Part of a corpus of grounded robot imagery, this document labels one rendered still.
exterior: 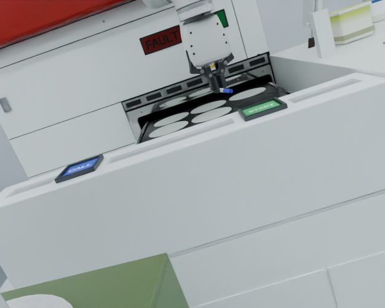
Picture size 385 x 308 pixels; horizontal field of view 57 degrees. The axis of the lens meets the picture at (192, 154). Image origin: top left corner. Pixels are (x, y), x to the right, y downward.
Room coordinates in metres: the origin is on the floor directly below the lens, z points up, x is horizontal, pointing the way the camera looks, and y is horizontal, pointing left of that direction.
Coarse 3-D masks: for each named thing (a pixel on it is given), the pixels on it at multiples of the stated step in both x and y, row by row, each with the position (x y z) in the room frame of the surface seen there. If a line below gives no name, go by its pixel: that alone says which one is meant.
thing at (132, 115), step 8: (248, 72) 1.02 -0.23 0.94; (256, 72) 1.01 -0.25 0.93; (264, 72) 1.01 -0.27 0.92; (232, 80) 1.02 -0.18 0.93; (240, 80) 1.02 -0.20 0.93; (248, 80) 1.02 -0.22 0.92; (272, 80) 1.01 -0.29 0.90; (200, 88) 1.03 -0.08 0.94; (208, 88) 1.02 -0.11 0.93; (176, 96) 1.03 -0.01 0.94; (184, 96) 1.03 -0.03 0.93; (192, 96) 1.03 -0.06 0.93; (200, 96) 1.03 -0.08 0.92; (152, 104) 1.04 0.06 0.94; (160, 104) 1.04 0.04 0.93; (168, 104) 1.03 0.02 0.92; (176, 104) 1.03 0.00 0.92; (128, 112) 1.04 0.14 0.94; (136, 112) 1.04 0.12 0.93; (144, 112) 1.04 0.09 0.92; (152, 112) 1.04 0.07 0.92; (128, 120) 1.04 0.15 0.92; (136, 120) 1.04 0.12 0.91; (136, 128) 1.04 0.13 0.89; (136, 136) 1.04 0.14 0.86
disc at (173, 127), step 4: (172, 124) 0.87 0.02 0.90; (176, 124) 0.85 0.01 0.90; (180, 124) 0.83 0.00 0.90; (184, 124) 0.82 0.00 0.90; (160, 128) 0.87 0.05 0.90; (164, 128) 0.85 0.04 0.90; (168, 128) 0.83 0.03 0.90; (172, 128) 0.82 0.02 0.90; (176, 128) 0.81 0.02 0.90; (152, 132) 0.86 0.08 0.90; (156, 132) 0.84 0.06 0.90; (160, 132) 0.82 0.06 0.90; (164, 132) 0.81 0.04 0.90; (168, 132) 0.80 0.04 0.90; (152, 136) 0.81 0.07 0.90; (156, 136) 0.79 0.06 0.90
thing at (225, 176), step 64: (192, 128) 0.49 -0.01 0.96; (256, 128) 0.41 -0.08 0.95; (320, 128) 0.41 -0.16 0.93; (384, 128) 0.40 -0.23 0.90; (0, 192) 0.51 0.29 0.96; (64, 192) 0.43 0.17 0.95; (128, 192) 0.43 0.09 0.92; (192, 192) 0.42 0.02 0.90; (256, 192) 0.41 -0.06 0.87; (320, 192) 0.41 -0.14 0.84; (0, 256) 0.44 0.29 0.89; (64, 256) 0.43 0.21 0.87; (128, 256) 0.43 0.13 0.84
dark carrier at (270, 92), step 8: (272, 88) 0.88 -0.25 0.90; (256, 96) 0.86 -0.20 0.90; (264, 96) 0.83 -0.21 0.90; (272, 96) 0.80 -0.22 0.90; (280, 96) 0.77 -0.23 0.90; (200, 104) 1.00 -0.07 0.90; (224, 104) 0.88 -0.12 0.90; (232, 104) 0.85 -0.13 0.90; (240, 104) 0.82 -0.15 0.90; (248, 104) 0.80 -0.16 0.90; (200, 112) 0.89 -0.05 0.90; (232, 112) 0.77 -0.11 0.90; (184, 120) 0.86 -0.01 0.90; (208, 120) 0.77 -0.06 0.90; (152, 128) 0.90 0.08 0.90; (184, 128) 0.78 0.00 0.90; (144, 136) 0.84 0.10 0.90; (160, 136) 0.78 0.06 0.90
